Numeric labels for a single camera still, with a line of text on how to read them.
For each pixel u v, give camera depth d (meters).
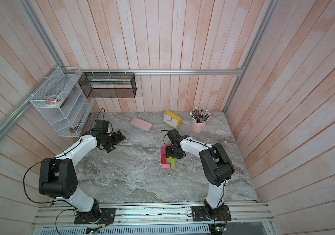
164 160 0.93
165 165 0.92
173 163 0.91
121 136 0.83
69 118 0.80
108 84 1.04
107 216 0.73
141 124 1.10
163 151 0.99
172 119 1.07
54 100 0.74
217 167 0.50
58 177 0.45
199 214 0.73
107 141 0.76
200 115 1.04
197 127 1.04
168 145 1.02
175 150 0.80
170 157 0.86
